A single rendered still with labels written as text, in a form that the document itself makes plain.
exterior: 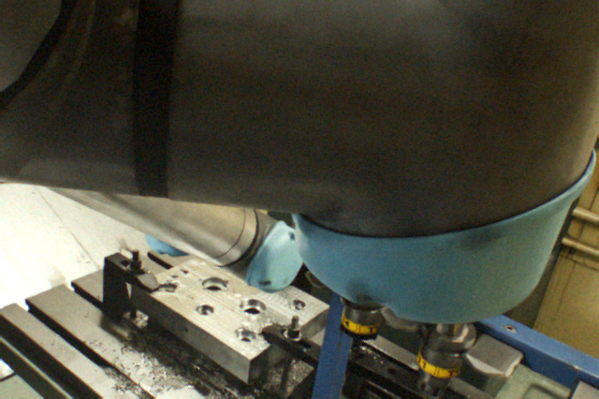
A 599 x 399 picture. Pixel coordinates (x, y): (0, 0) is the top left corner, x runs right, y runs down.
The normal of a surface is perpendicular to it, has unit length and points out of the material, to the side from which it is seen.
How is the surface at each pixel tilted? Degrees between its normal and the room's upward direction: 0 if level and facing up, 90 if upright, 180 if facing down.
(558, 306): 90
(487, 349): 0
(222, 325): 0
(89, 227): 24
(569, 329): 90
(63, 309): 0
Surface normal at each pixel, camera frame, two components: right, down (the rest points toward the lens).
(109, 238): 0.45, -0.68
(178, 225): 0.46, 0.72
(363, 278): -0.49, 0.32
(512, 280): 0.48, 0.45
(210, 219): 0.80, 0.28
